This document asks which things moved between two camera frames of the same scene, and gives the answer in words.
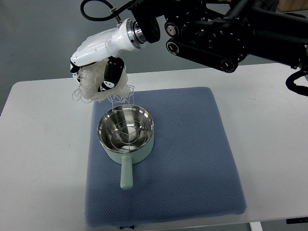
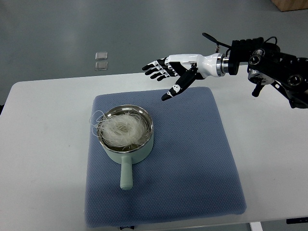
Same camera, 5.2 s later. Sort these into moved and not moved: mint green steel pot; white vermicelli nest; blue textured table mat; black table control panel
Moved: white vermicelli nest
Not moved: mint green steel pot; blue textured table mat; black table control panel
